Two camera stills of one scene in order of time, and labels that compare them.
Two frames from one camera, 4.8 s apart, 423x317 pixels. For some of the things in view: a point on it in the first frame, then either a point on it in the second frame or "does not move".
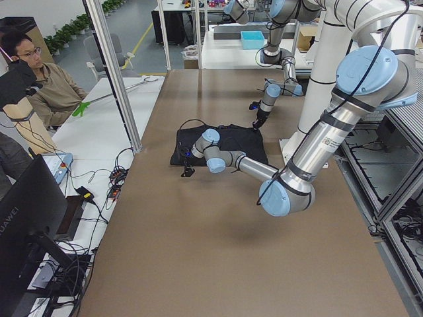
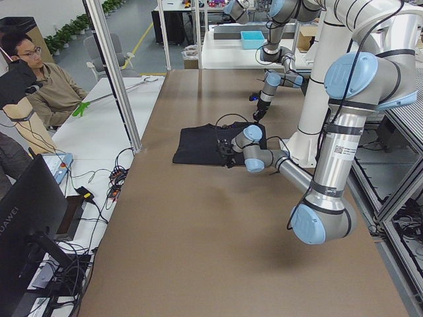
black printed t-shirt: (234, 137) does not move
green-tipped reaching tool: (82, 107) does not move
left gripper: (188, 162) -> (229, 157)
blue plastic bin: (253, 39) does not move
